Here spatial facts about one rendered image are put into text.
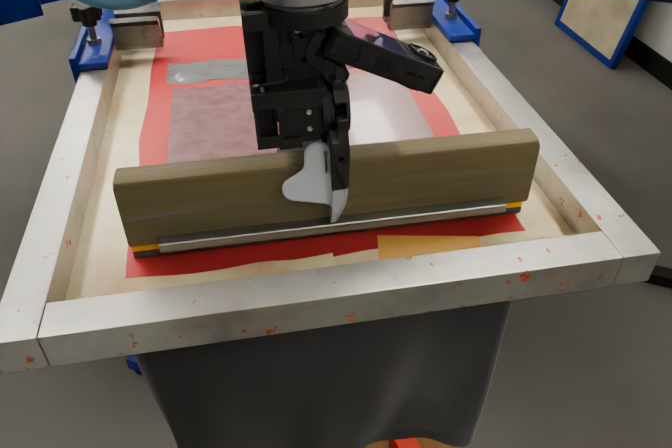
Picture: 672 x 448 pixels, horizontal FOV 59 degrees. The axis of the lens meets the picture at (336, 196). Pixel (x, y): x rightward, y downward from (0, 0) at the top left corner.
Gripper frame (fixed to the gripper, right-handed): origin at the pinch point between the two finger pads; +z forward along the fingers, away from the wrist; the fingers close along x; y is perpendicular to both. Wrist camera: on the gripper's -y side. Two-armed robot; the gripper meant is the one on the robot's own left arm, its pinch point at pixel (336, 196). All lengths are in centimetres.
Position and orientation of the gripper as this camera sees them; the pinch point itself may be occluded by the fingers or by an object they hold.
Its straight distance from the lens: 59.5
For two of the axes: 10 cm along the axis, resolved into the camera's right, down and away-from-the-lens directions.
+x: 1.8, 5.9, -7.9
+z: 0.3, 8.0, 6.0
